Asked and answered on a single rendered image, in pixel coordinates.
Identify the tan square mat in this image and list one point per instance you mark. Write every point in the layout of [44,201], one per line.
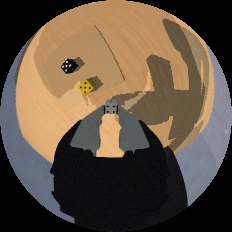
[95,61]

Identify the yellow die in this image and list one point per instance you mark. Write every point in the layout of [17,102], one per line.
[86,86]

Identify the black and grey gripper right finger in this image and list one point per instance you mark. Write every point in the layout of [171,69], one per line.
[136,136]

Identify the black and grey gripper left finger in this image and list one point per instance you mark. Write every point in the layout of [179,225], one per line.
[83,135]

